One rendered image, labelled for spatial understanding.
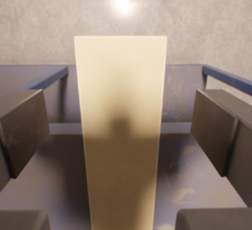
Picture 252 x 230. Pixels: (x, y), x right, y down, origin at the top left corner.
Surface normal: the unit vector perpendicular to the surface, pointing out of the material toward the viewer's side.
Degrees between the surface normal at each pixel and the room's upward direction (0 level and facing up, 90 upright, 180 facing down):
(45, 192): 0
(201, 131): 90
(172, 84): 0
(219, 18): 0
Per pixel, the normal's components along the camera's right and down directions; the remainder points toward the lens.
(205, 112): -1.00, 0.00
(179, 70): 0.01, 0.36
